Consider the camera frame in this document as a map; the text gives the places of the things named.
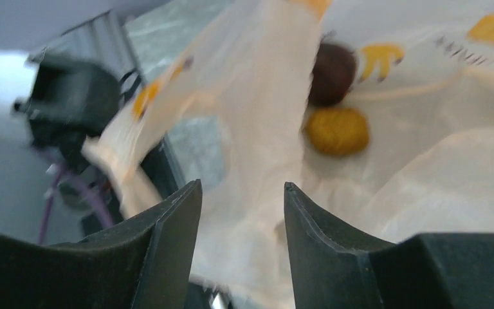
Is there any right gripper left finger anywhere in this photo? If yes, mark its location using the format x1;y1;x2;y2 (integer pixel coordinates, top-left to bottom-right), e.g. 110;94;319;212
0;180;203;308

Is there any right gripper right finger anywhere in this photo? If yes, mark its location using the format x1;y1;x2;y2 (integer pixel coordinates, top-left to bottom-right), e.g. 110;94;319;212
284;182;494;308

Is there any yellow fake fruit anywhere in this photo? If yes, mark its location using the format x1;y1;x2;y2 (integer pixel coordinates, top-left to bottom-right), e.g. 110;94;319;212
304;108;371;157

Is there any orange plastic bag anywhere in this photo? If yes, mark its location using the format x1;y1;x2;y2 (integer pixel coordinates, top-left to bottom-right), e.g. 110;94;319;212
82;0;494;308

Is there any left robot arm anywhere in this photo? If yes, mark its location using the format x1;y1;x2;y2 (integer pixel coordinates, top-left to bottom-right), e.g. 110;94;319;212
14;54;122;174

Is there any dark red fake apple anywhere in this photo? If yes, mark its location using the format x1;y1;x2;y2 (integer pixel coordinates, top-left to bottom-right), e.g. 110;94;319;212
308;42;357;108

